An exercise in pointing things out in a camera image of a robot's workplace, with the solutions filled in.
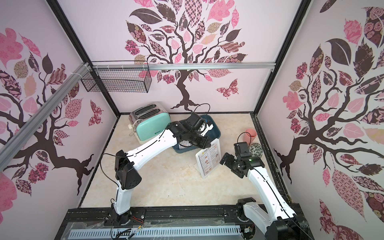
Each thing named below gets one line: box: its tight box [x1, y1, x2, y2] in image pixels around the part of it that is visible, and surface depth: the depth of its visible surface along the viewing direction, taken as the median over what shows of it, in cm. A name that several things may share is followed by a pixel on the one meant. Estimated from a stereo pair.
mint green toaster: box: [128, 103, 171, 145], surface depth 99 cm
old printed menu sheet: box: [198, 142, 221, 176], surface depth 83 cm
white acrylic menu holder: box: [195, 138, 222, 179], surface depth 83 cm
